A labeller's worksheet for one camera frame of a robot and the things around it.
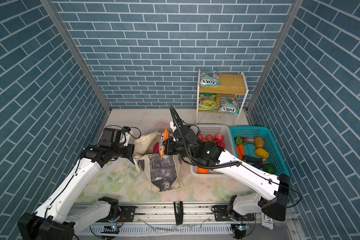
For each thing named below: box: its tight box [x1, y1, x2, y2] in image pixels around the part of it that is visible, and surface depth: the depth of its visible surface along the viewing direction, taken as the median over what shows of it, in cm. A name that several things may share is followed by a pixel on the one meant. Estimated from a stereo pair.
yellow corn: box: [255, 148, 270, 159], surface depth 94 cm
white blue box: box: [261, 212, 274, 231], surface depth 72 cm
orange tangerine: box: [197, 167, 209, 174], surface depth 86 cm
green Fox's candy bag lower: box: [218, 96, 239, 115], surface depth 100 cm
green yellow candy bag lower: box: [198, 92, 217, 112], surface depth 101 cm
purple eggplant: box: [241, 137, 254, 143], surface depth 102 cm
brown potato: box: [254, 136, 265, 148], surface depth 98 cm
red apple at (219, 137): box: [214, 133, 224, 143], surface depth 100 cm
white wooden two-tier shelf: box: [196, 69, 249, 126], surface depth 98 cm
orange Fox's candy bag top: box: [159, 128, 169, 159], surface depth 68 cm
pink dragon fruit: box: [153, 142, 160, 154], surface depth 92 cm
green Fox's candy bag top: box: [199, 70, 221, 87], surface depth 90 cm
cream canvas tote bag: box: [133, 131, 181, 194], surface depth 77 cm
